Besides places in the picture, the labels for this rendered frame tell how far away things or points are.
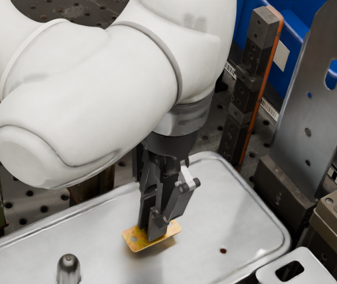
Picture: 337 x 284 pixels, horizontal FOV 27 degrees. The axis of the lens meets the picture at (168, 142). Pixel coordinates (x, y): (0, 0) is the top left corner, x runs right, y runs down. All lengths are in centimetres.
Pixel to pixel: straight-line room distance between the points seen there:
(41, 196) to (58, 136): 87
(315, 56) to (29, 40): 48
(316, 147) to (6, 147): 57
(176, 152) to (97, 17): 107
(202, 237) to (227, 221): 5
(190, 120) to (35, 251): 34
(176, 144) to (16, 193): 69
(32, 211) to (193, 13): 83
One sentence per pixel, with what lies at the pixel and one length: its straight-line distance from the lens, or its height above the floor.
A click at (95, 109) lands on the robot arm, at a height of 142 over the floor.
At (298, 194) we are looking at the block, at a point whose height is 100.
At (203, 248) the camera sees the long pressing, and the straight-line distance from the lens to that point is 104.
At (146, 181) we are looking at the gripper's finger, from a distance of 94.
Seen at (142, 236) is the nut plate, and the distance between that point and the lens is 101.
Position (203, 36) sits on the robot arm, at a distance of 69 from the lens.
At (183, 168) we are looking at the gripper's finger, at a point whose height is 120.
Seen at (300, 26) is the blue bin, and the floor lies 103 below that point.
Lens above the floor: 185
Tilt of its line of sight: 47 degrees down
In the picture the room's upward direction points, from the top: 10 degrees clockwise
